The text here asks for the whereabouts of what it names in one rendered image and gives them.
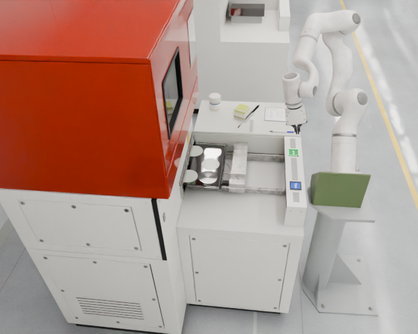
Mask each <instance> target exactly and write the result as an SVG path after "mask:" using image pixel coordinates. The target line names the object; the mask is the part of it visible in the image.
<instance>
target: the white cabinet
mask: <svg viewBox="0 0 418 334"><path fill-rule="evenodd" d="M176 230H177V236H178V245H179V251H180V259H181V264H182V274H183V279H184V289H185V294H186V302H187V303H188V304H189V305H190V306H204V307H216V308H224V309H237V310H244V311H258V312H265V313H278V314H281V313H288V312H289V307H290V303H291V297H292V293H293V287H294V283H295V277H296V273H297V267H298V263H299V257H300V253H301V247H302V243H303V237H293V236H283V235H266V234H257V233H240V232H230V231H213V230H204V229H186V228H176Z"/></svg>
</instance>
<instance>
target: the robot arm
mask: <svg viewBox="0 0 418 334"><path fill-rule="evenodd" d="M360 23H361V18H360V15H359V14H358V13H357V12H355V11H351V10H341V11H334V12H330V13H313V14H311V15H309V16H308V17H307V19H306V21H305V23H304V26H303V29H302V32H301V35H300V38H299V41H298V44H297V47H296V50H295V53H294V56H293V65H294V66H295V67H297V68H300V69H302V70H304V71H306V72H308V73H309V79H308V81H307V82H302V81H301V78H300V74H299V73H296V72H289V73H287V74H285V75H283V77H282V82H283V91H284V96H285V102H284V104H285V120H286V125H290V126H292V127H293V128H294V130H295V133H296V135H297V131H298V135H299V132H300V131H301V130H300V127H301V125H302V124H305V123H307V117H306V112H305V107H304V105H303V98H307V99H310V98H313V97H314V96H315V94H316V91H317V88H318V83H319V74H318V70H317V69H316V67H315V66H314V64H313V63H312V62H311V60H312V57H313V54H314V51H315V48H316V45H317V42H318V39H319V36H320V34H322V40H323V42H324V43H325V45H326V46H327V47H328V49H329V50H330V52H331V55H332V81H331V84H330V87H329V90H328V94H327V97H326V110H327V111H328V113H329V114H330V115H332V116H334V117H340V118H339V120H338V121H337V122H336V124H335V125H334V126H333V128H332V144H331V161H330V171H324V172H338V173H351V174H363V173H362V172H357V171H360V167H359V166H358V167H357V165H356V142H357V128H358V125H359V123H360V121H361V120H362V117H363V116H364V114H365V112H366V110H367V108H368V96H367V94H366V92H365V91H364V90H362V89H359V88H354V89H349V90H346V89H347V87H348V83H349V81H350V79H351V77H352V73H353V55H352V51H351V49H349V47H347V46H346V45H344V43H343V38H344V36H346V35H347V34H350V33H351V32H354V31H355V30H356V29H357V28H358V27H359V26H360ZM296 125H297V126H296Z"/></svg>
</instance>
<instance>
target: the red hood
mask: <svg viewBox="0 0 418 334"><path fill-rule="evenodd" d="M197 74H198V70H197V59H196V37H195V25H194V3H193V0H0V188H5V189H16V190H35V191H46V192H65V193H75V194H95V195H114V196H125V197H145V198H155V199H169V198H170V196H171V192H172V188H173V184H174V180H175V177H176V173H177V170H178V165H179V162H180V158H181V155H182V151H183V148H184V144H185V140H186V136H187V133H188V129H189V126H190V122H191V119H192V114H193V112H194V107H195V105H196V100H197V97H198V75H197Z"/></svg>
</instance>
